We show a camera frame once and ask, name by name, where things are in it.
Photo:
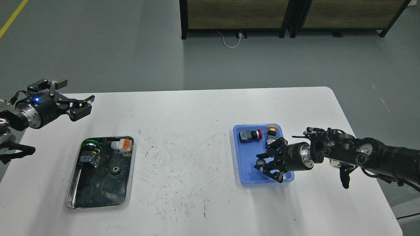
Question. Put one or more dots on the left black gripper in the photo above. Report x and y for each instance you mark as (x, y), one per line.
(41, 109)

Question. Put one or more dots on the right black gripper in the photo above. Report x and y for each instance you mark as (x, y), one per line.
(296, 157)

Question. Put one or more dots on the black gear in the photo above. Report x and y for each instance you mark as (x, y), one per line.
(260, 162)
(116, 171)

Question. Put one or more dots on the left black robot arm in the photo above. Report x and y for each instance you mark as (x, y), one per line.
(11, 119)

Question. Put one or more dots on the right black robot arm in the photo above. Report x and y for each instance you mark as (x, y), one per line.
(347, 153)

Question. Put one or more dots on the blue plastic tray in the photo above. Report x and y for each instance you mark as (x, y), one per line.
(246, 153)

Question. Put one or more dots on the white orange connector block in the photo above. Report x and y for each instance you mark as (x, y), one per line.
(122, 146)

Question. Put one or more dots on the silver metal tray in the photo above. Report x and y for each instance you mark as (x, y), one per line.
(95, 187)

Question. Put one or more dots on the left wooden cabinet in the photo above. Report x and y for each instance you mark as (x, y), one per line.
(239, 16)

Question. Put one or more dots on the wooden cabinet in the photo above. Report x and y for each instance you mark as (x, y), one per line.
(337, 16)
(239, 16)

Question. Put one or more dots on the right wooden cabinet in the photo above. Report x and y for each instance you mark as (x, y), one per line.
(337, 16)

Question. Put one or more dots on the yellow push button switch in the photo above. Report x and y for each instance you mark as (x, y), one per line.
(271, 135)

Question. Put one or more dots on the red push button switch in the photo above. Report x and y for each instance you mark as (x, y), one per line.
(246, 136)

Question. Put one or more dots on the green push button switch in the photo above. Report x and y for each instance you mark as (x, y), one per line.
(90, 152)

